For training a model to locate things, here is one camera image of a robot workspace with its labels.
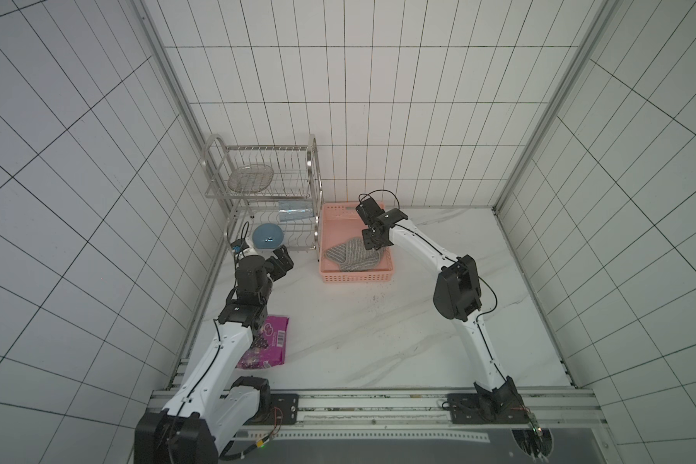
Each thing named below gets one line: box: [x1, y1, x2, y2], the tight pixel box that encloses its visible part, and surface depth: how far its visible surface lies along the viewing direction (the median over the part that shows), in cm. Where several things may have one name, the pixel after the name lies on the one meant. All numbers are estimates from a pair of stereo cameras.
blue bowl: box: [252, 223, 285, 250], surface depth 105 cm
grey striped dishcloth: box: [324, 236, 382, 272], surface depth 103 cm
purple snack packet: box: [235, 315, 290, 370], surface depth 81 cm
